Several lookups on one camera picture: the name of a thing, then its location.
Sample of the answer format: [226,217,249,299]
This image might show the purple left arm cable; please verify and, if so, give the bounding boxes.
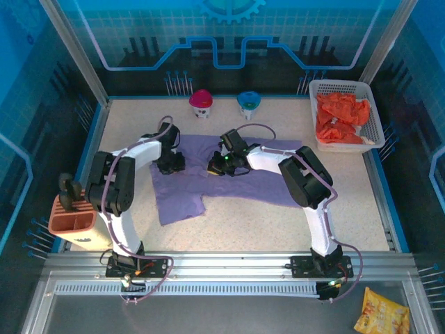
[102,116,175,307]

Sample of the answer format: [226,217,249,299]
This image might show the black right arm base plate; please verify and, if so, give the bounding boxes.
[290,255,355,279]

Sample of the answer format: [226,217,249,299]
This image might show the black knife handles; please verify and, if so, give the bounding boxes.
[58,173,84,212]

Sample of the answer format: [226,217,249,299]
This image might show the orange t-shirt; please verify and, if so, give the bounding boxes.
[315,92,371,145]

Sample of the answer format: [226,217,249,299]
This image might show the pink-lidded berry yogurt cup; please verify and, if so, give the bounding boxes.
[188,88,214,119]

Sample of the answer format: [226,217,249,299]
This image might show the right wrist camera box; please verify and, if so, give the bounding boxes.
[220,129,248,154]

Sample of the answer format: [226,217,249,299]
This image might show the purple t-shirt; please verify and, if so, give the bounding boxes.
[149,134,302,226]

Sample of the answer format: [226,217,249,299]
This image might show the yellow snack bag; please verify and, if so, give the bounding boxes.
[353,287,411,334]

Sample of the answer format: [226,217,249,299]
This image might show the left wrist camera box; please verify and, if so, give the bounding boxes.
[158,122,181,148]

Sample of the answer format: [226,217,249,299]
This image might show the aluminium frame post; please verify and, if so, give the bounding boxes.
[38,0,111,107]
[359,0,419,85]

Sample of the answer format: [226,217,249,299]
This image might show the slotted grey cable duct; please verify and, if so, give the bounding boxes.
[54,282,321,297]

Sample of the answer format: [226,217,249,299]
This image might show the blue-lidded white cup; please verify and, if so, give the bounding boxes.
[236,90,261,121]

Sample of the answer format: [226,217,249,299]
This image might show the white perforated plastic basket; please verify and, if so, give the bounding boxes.
[308,79,386,153]

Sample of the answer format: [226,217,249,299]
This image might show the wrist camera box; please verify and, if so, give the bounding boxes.
[220,129,248,154]
[158,122,181,148]

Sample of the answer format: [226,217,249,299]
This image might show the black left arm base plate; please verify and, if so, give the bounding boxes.
[105,255,171,279]

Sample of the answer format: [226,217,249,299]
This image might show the orange knife block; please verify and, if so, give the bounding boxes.
[47,193,107,251]

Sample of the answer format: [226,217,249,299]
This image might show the aluminium mounting rail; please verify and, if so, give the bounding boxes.
[44,252,416,276]

